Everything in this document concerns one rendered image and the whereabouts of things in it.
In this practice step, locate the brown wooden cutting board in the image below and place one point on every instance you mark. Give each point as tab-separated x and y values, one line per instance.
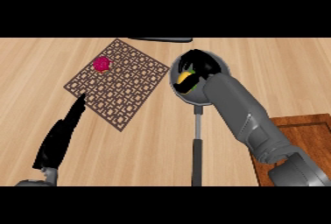
302	131

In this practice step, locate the red round fruit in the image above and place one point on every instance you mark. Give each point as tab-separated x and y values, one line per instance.
103	64

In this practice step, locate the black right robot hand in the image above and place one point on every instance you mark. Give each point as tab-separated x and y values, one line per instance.
203	64

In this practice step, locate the grey frying pan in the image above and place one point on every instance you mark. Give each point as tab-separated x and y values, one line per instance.
196	96

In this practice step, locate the brown patterned placemat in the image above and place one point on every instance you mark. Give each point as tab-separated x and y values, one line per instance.
119	84

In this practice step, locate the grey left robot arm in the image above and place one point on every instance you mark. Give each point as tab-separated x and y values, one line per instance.
44	178

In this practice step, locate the dark flat object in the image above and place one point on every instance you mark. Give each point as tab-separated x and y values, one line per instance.
162	39

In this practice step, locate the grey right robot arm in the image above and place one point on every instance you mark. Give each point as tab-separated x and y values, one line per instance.
255	125

